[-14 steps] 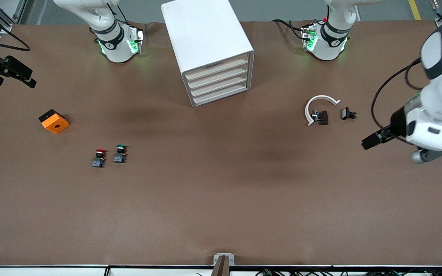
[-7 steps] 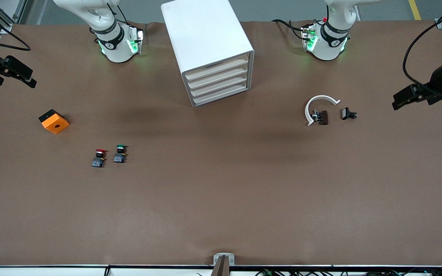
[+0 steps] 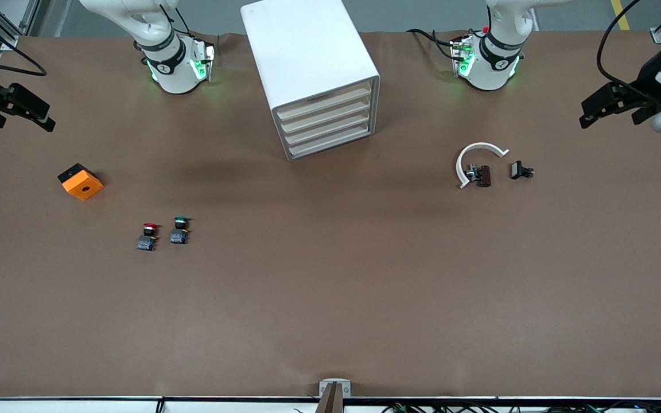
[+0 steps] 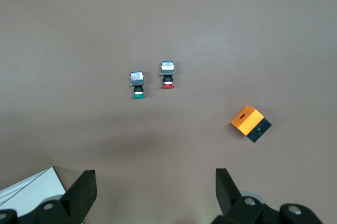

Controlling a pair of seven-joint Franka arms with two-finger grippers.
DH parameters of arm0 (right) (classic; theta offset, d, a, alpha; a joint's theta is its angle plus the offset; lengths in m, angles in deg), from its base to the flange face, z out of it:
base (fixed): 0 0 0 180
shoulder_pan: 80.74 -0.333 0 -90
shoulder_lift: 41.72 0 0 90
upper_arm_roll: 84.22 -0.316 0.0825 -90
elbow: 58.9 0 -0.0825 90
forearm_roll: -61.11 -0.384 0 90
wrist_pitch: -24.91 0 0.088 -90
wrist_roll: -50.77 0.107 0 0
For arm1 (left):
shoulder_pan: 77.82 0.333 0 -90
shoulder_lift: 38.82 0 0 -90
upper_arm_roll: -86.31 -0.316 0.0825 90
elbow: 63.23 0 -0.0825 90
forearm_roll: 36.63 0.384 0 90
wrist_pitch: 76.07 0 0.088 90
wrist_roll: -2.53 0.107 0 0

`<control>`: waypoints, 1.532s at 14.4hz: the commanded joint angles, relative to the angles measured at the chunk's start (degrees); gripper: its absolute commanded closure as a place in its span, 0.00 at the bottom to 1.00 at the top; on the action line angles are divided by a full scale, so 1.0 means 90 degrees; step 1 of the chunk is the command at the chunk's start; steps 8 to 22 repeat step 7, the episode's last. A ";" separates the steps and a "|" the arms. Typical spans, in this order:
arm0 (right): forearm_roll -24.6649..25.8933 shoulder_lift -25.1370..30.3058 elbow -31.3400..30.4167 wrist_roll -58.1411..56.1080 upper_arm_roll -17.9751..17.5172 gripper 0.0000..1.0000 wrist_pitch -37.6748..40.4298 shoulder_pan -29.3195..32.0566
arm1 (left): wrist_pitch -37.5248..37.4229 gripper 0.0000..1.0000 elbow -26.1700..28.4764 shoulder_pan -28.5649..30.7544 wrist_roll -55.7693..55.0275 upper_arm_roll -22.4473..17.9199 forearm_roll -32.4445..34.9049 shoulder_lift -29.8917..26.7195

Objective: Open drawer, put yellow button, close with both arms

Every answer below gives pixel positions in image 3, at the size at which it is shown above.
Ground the red push button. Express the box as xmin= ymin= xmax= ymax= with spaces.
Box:
xmin=137 ymin=223 xmax=161 ymax=252

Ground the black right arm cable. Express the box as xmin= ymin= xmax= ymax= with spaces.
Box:
xmin=0 ymin=43 xmax=48 ymax=77

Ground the grey metal bracket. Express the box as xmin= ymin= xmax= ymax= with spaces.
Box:
xmin=319 ymin=379 xmax=352 ymax=398

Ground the brown paper table cover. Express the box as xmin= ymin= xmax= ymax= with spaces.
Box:
xmin=0 ymin=30 xmax=661 ymax=399

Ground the dark brown connector block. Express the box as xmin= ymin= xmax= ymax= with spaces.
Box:
xmin=466 ymin=164 xmax=492 ymax=188

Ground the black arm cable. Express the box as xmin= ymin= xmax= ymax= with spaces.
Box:
xmin=0 ymin=43 xmax=48 ymax=77
xmin=596 ymin=0 xmax=661 ymax=98

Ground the orange button box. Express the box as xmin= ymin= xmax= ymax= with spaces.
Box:
xmin=57 ymin=163 xmax=104 ymax=201

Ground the white table edge rail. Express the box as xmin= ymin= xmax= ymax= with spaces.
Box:
xmin=0 ymin=395 xmax=661 ymax=413

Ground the brown post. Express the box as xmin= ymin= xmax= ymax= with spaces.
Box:
xmin=315 ymin=383 xmax=344 ymax=413

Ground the green push button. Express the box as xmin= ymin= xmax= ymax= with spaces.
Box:
xmin=170 ymin=216 xmax=192 ymax=245

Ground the black base cable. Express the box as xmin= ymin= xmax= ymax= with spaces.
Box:
xmin=157 ymin=0 xmax=195 ymax=40
xmin=405 ymin=28 xmax=463 ymax=61

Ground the white curved plastic part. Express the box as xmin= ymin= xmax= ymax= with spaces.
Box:
xmin=456 ymin=142 xmax=510 ymax=189

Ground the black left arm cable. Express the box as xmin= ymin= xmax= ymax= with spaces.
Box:
xmin=596 ymin=0 xmax=661 ymax=98

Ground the base panel with green light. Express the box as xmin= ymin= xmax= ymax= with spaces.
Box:
xmin=190 ymin=36 xmax=216 ymax=82

